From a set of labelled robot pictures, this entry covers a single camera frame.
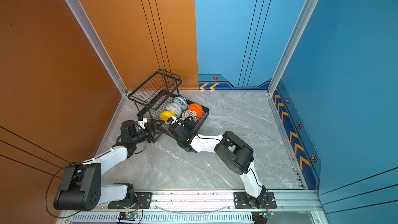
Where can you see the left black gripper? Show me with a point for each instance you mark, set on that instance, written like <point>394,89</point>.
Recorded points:
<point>150,131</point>

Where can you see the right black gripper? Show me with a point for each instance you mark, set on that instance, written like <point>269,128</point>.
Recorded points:
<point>191,124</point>

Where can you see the white red-dotted bowl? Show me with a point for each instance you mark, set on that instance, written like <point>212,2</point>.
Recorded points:
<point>190,114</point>

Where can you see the yellow plastic bowl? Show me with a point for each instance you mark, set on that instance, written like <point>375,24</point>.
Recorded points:
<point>166,115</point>

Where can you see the orange plastic bowl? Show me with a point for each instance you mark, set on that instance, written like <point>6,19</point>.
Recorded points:
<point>197,109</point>

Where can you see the blue floral white bowl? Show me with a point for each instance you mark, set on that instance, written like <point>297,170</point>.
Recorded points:
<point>181,102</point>

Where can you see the green patterned white bowl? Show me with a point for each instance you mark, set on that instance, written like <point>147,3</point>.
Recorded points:
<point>175,108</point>

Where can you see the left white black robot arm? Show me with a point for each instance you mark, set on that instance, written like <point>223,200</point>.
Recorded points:
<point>81,189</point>

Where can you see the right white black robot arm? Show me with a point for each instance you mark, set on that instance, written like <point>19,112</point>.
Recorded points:
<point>236,154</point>

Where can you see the left green circuit board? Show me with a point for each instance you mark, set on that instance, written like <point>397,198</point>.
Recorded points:
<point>128,218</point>

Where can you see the green circuit board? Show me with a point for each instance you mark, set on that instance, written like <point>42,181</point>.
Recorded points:
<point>266,214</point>
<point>128,218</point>

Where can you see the right green circuit board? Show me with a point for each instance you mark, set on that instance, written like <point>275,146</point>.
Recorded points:
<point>266,214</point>

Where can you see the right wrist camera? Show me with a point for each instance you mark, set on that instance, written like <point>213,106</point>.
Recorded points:
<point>172,120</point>

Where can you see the black wire dish rack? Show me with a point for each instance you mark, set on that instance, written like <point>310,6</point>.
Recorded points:
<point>152,96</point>

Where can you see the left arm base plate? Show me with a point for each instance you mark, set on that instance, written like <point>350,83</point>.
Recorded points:
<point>140,199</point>

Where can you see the aluminium front rail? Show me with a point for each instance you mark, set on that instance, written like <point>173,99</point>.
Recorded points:
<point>210,207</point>

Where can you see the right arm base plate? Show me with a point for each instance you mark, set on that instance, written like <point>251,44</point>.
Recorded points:
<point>241,201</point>

